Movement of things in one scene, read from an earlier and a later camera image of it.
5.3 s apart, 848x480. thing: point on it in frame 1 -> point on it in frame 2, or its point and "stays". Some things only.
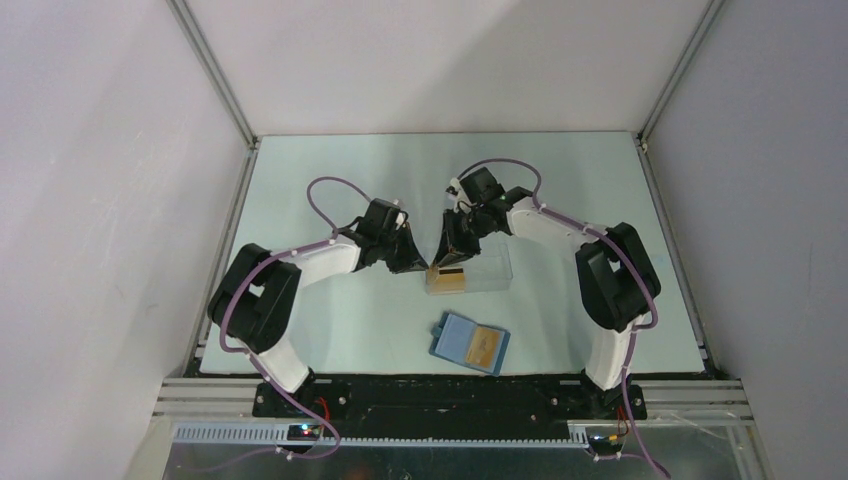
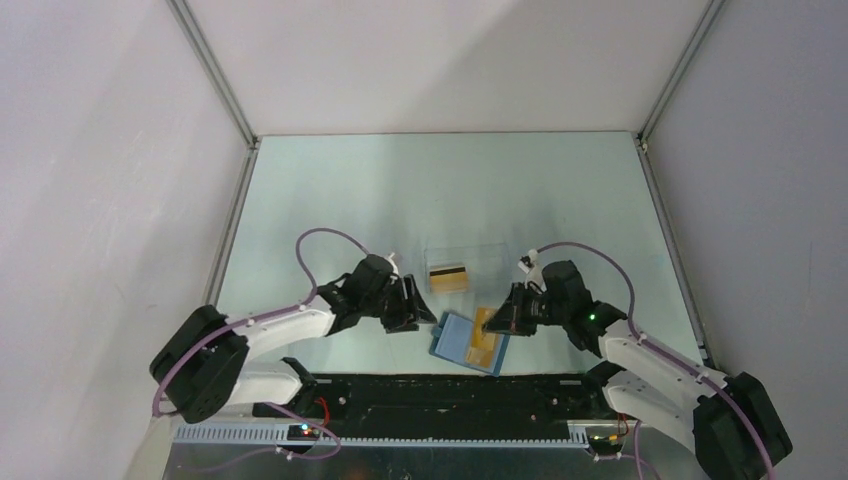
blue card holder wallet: (459, 339) stays
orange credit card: (483, 348) stays
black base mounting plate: (445, 406) stays
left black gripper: (412, 260) -> (409, 309)
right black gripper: (452, 248) -> (509, 318)
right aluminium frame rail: (681, 281) stays
